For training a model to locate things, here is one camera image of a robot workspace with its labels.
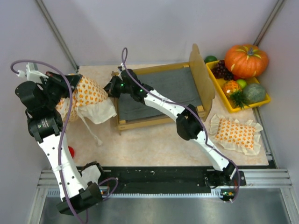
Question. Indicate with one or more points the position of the red tomato under pumpkin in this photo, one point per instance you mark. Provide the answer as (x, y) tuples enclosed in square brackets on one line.
[(236, 77)]

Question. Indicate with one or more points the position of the wooden pet bed frame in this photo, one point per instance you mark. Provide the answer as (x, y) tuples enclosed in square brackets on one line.
[(203, 82)]

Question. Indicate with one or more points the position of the orange pumpkin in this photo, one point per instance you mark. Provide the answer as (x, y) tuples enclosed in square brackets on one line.
[(246, 61)]

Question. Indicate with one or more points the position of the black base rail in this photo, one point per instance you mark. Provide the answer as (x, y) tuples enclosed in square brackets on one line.
[(169, 180)]

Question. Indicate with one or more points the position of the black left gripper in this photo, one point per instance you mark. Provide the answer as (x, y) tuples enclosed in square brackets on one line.
[(70, 80)]

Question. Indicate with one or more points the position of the dark green lime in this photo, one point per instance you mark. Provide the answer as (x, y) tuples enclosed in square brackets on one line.
[(210, 59)]

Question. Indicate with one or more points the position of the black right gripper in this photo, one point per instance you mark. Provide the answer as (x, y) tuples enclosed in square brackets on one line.
[(111, 86)]

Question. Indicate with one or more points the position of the duck print pillow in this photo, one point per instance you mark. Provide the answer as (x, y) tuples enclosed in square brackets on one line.
[(234, 135)]

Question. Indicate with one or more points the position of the dark purple grape bunch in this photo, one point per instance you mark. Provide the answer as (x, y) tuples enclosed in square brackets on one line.
[(220, 71)]

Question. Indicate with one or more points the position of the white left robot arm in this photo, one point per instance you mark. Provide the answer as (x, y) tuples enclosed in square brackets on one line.
[(40, 94)]

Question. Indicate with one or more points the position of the yellow plastic tray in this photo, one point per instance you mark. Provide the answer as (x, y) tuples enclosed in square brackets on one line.
[(218, 83)]

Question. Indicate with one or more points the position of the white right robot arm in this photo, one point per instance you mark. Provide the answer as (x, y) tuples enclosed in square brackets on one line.
[(188, 124)]

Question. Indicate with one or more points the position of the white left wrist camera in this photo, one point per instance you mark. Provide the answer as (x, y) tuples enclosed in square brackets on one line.
[(31, 71)]

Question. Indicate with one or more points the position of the red apple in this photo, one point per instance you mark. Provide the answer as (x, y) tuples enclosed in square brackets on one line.
[(72, 151)]

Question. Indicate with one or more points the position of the grey bed base fabric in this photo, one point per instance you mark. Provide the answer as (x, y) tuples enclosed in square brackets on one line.
[(177, 85)]

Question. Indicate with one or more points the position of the orange pineapple toy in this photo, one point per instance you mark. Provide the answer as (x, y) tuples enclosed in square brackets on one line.
[(233, 91)]

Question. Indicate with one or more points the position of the green melon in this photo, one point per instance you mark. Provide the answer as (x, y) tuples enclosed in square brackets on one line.
[(254, 93)]

